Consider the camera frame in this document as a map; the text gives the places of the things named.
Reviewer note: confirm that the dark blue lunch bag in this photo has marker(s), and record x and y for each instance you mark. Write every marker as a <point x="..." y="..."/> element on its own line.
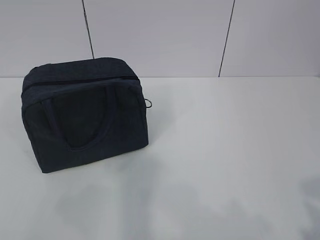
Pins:
<point x="80" y="112"/>

